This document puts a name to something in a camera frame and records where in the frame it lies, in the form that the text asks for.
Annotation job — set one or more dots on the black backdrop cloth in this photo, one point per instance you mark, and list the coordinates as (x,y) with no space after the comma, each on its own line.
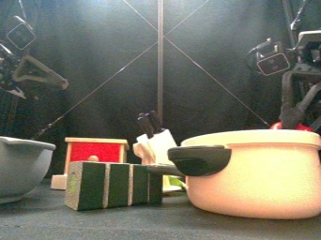
(105,47)

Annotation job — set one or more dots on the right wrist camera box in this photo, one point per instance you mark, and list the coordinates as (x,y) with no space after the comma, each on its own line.
(274,64)

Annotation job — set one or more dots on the red wooden box with knob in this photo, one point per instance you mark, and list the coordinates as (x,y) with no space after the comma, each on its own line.
(94,150)

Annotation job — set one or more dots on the white toy knife block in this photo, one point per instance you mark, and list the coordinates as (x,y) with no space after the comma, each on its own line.
(161,146)

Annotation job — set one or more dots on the grey vertical frame pole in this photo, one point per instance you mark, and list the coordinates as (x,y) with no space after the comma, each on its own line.
(161,62)

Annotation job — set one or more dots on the small light wooden block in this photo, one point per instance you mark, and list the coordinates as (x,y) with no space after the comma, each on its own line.
(58,182)

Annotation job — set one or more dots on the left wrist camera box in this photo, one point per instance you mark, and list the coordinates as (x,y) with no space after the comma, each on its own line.
(21,36)

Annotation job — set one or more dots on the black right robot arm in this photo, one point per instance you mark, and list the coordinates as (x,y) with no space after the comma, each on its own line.
(310,15)

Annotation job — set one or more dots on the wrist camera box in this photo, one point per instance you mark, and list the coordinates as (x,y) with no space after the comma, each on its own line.
(21,36)
(274,64)

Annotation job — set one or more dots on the grey plastic bowl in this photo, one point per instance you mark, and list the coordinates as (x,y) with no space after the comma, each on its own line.
(21,168)

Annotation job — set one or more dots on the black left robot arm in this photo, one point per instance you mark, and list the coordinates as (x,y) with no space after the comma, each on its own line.
(6,25)

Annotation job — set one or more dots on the red toy apple half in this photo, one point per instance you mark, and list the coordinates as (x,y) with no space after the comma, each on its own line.
(303,127)

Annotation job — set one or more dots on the small green toy leaf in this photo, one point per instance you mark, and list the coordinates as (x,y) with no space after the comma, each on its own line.
(177,182)

